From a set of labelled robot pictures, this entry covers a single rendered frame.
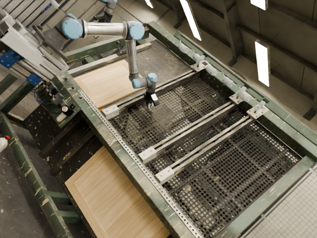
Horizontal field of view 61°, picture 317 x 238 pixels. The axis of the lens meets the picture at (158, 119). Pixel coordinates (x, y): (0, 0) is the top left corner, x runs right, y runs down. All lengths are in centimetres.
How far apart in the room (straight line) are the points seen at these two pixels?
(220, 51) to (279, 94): 220
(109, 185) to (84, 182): 24
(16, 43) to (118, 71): 117
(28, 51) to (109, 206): 125
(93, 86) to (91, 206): 104
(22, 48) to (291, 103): 652
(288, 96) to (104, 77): 566
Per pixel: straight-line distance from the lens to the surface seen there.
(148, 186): 187
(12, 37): 174
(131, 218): 215
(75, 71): 266
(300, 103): 744
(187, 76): 262
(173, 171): 192
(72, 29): 183
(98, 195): 229
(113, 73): 265
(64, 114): 230
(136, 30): 193
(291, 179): 223
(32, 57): 183
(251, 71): 794
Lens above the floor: 120
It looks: level
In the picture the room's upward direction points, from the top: 46 degrees clockwise
